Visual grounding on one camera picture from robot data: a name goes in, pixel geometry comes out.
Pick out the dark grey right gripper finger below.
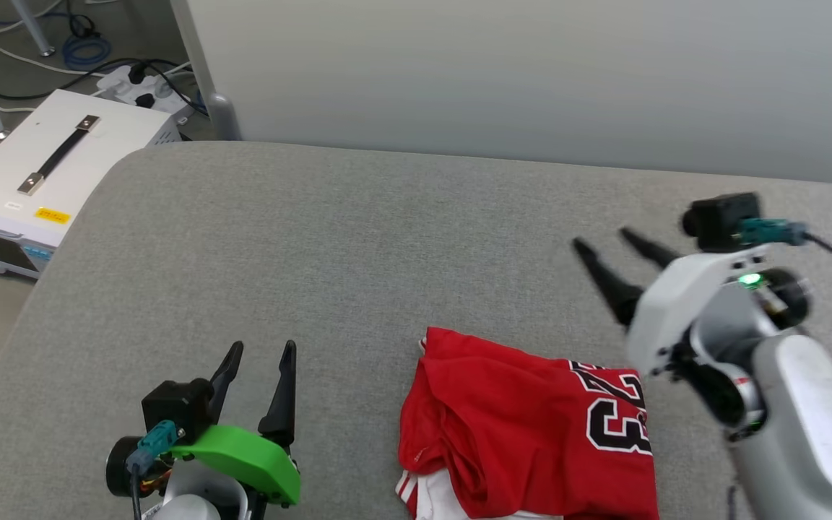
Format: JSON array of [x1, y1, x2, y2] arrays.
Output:
[[620, 227, 681, 270], [573, 238, 646, 327]]

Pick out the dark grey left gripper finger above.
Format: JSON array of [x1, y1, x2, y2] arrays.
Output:
[[257, 340, 298, 450], [208, 341, 245, 427]]

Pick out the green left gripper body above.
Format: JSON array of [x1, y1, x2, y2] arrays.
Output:
[[169, 425, 303, 506]]

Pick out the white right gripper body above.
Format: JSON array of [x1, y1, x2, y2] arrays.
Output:
[[625, 246, 774, 376]]

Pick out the red basketball jersey white trim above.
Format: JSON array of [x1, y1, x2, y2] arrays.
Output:
[[396, 326, 661, 520]]

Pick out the white box appliance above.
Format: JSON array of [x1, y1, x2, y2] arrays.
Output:
[[0, 89, 184, 280]]

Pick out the white power strip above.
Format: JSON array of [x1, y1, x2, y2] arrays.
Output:
[[96, 64, 193, 116]]

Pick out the thin grey table leg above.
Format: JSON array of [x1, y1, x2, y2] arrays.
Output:
[[10, 0, 56, 57]]

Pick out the teal left camera connector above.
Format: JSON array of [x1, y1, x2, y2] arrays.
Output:
[[126, 420, 184, 474]]

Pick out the teal camera connector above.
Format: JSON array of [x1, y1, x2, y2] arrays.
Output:
[[740, 218, 809, 250], [126, 420, 184, 474]]

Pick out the black left camera cable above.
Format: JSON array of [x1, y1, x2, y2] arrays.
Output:
[[127, 462, 144, 520]]

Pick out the teal right camera connector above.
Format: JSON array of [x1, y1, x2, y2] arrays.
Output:
[[740, 218, 809, 250]]

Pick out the black strap handle metal ends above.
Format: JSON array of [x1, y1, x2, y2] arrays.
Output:
[[17, 114, 101, 197]]

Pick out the black floor cable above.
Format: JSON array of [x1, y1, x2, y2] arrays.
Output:
[[0, 56, 204, 116]]

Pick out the blue coiled cable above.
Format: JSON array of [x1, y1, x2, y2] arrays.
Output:
[[61, 35, 112, 69]]

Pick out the white floor cable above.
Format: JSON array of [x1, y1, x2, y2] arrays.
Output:
[[0, 0, 106, 77]]

